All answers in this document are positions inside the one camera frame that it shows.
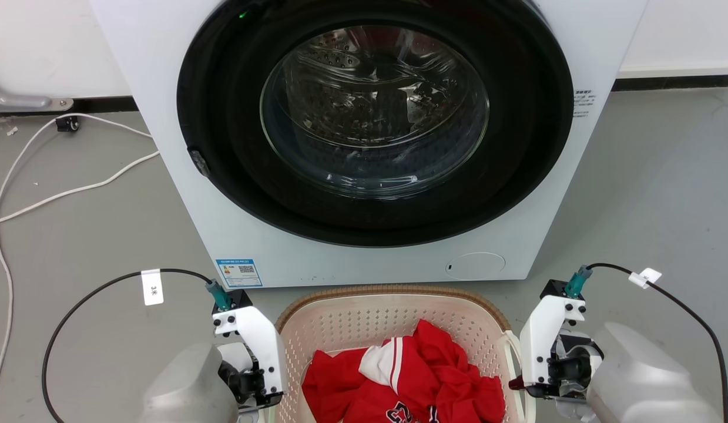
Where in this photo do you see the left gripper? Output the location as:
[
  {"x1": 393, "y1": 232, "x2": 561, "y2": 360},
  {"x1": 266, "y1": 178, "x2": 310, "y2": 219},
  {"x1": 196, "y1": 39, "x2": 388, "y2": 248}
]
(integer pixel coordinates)
[{"x1": 218, "y1": 343, "x2": 284, "y2": 411}]

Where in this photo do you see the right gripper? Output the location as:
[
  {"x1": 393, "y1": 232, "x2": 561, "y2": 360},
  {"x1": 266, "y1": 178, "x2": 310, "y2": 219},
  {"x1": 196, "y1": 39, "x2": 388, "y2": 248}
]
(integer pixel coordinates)
[{"x1": 508, "y1": 329, "x2": 605, "y2": 407}]

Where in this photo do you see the beige plastic laundry basket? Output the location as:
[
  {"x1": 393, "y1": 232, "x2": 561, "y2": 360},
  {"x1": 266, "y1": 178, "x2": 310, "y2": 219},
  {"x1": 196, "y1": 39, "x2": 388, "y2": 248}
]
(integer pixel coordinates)
[{"x1": 264, "y1": 284, "x2": 536, "y2": 423}]

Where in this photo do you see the red and white jersey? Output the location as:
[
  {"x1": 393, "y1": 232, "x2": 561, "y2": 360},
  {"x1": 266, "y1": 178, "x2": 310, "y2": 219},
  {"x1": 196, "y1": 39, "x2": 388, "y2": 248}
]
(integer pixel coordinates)
[{"x1": 301, "y1": 319, "x2": 506, "y2": 423}]

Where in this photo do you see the blue energy label sticker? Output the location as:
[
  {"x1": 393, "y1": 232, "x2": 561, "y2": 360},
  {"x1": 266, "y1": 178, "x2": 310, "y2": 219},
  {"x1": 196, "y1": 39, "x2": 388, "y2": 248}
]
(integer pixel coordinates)
[{"x1": 216, "y1": 258, "x2": 263, "y2": 288}]

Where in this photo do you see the round white filter cover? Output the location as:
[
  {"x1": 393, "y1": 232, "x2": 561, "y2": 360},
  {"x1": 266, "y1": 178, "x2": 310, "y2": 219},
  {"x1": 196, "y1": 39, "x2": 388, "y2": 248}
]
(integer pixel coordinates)
[{"x1": 445, "y1": 252, "x2": 506, "y2": 281}]

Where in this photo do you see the white front-load washing machine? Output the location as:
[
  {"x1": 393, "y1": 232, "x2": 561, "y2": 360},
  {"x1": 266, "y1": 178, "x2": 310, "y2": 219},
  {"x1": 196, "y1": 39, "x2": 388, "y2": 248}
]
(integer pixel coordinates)
[{"x1": 89, "y1": 0, "x2": 650, "y2": 289}]

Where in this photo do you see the black round washer door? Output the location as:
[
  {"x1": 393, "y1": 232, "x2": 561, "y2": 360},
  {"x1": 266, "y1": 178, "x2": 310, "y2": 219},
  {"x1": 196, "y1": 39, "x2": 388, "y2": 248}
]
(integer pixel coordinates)
[{"x1": 176, "y1": 0, "x2": 575, "y2": 248}]

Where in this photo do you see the small printed text sticker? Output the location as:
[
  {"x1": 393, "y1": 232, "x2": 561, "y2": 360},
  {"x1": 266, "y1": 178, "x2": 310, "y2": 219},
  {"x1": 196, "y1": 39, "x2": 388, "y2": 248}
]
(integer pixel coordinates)
[{"x1": 572, "y1": 89, "x2": 597, "y2": 119}]

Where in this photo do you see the white paper cable tag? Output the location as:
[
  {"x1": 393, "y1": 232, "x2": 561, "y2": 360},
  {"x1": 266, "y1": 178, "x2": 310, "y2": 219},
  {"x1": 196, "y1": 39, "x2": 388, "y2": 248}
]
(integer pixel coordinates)
[{"x1": 141, "y1": 269, "x2": 165, "y2": 307}]

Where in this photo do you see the small white cable tag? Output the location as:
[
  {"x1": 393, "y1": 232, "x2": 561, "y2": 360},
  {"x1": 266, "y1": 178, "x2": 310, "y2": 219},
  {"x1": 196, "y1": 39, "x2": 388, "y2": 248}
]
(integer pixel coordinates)
[{"x1": 628, "y1": 268, "x2": 663, "y2": 289}]

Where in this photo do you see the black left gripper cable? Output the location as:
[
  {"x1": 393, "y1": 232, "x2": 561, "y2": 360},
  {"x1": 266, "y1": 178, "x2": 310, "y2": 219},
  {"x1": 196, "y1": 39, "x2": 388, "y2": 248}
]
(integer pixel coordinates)
[{"x1": 42, "y1": 268, "x2": 214, "y2": 423}]

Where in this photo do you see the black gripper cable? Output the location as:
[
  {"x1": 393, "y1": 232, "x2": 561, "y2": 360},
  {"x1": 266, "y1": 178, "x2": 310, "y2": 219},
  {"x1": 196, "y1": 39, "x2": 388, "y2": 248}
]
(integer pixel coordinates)
[
  {"x1": 587, "y1": 263, "x2": 728, "y2": 423},
  {"x1": 42, "y1": 268, "x2": 214, "y2": 423}
]

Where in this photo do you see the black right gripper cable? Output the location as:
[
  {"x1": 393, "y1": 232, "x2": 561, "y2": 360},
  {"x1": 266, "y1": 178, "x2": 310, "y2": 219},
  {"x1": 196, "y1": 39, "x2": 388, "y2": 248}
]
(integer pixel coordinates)
[{"x1": 587, "y1": 263, "x2": 728, "y2": 423}]

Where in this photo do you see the white power cable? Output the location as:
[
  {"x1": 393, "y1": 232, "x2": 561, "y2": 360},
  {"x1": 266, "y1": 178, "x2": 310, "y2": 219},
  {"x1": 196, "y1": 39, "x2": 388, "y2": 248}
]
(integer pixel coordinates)
[{"x1": 0, "y1": 113, "x2": 161, "y2": 409}]

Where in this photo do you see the grey metal floor bracket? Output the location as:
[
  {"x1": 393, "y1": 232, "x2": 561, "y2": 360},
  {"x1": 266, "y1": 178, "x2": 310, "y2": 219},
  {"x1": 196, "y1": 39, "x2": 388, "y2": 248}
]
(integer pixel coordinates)
[{"x1": 0, "y1": 75, "x2": 74, "y2": 113}]

